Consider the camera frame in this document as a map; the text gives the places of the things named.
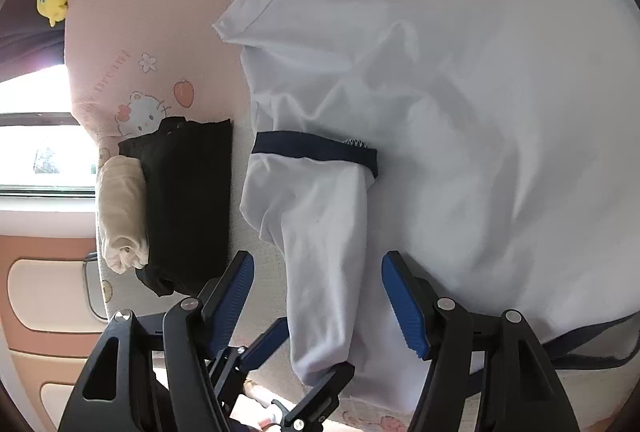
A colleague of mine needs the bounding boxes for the pink cartoon printed blanket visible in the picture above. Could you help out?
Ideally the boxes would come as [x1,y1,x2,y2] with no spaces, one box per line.
[65,0,640,432]

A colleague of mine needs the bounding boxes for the cream rolled garment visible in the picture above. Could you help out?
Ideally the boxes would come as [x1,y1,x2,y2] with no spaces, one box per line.
[95,156,151,275]

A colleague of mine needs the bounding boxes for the window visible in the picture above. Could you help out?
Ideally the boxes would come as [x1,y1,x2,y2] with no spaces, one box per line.
[0,64,98,198]

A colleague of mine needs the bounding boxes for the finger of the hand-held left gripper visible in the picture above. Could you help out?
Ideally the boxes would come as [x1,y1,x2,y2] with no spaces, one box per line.
[207,316,291,413]
[272,361,357,432]

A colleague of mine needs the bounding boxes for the pink and cream cabinet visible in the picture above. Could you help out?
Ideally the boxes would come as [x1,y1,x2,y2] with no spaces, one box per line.
[0,207,108,432]

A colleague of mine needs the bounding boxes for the white navy-trimmed t-shirt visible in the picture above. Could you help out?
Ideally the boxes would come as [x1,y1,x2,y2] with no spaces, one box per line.
[212,0,640,413]

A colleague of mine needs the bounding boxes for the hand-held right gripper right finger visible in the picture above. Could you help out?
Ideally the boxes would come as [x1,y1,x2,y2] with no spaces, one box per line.
[381,250,583,432]

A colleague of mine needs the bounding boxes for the black garment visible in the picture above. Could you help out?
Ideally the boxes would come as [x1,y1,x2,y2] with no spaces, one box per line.
[118,116,233,298]

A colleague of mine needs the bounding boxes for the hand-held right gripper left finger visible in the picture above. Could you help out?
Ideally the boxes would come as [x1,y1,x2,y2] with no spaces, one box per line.
[57,250,256,432]

